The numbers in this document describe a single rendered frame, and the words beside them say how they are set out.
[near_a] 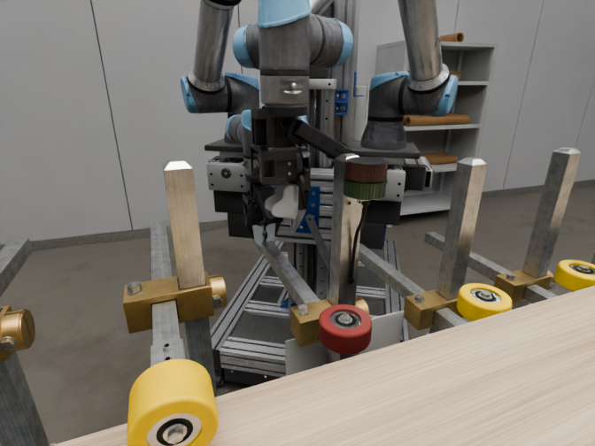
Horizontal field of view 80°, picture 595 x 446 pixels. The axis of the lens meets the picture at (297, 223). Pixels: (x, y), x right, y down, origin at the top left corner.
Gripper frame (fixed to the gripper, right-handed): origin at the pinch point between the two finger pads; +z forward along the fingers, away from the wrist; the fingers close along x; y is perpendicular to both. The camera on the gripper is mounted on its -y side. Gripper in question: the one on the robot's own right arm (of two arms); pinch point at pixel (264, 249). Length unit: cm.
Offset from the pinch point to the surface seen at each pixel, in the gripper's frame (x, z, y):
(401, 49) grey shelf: -166, -66, 177
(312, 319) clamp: 2.7, -4.5, -37.9
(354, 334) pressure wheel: 0.4, -8.2, -47.6
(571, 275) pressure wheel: -46, -8, -47
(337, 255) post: -2.3, -14.9, -36.5
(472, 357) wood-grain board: -12, -8, -57
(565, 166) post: -52, -26, -37
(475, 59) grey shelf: -256, -61, 189
